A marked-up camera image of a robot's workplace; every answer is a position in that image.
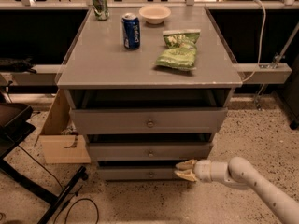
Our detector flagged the black floor cable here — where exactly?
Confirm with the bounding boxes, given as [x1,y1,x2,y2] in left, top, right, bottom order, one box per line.
[17,144,101,224]

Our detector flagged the grey top drawer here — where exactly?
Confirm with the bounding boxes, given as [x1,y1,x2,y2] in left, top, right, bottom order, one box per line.
[70,108,227,134]

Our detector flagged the grey drawer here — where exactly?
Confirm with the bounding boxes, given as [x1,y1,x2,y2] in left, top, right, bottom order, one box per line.
[98,160,178,181]
[70,108,227,134]
[88,133,212,161]

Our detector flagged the metal brace rod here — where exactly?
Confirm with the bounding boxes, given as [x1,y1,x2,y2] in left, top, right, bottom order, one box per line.
[253,22,299,111]

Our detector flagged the grey bottom drawer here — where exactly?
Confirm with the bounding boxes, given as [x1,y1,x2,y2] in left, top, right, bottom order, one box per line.
[98,160,178,181]

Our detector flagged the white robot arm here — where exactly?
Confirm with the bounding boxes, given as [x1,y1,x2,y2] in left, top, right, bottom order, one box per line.
[175,157,299,224]

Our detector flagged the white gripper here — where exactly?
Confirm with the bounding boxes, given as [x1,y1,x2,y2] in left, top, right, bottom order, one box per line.
[175,160,230,183]

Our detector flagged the green soda can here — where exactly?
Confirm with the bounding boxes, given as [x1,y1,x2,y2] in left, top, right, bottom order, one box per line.
[92,0,109,21]

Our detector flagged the green chip bag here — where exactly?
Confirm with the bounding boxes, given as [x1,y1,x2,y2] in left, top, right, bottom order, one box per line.
[155,29,201,71]

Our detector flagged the white cable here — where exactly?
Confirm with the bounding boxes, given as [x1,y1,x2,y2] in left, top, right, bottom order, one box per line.
[241,0,268,83]

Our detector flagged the blue pepsi can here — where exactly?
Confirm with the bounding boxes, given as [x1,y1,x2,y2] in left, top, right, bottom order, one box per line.
[121,13,140,50]

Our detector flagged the white bowl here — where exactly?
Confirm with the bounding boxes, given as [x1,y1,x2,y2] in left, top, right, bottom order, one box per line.
[139,5,171,24]

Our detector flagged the cardboard box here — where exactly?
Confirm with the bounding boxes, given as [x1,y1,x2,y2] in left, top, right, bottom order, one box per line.
[38,90,91,164]

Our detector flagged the grey drawer cabinet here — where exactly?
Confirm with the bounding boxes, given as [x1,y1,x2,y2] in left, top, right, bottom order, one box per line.
[55,6,244,147]

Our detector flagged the black stand frame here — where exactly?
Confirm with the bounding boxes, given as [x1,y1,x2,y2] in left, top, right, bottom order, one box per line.
[0,95,98,224]

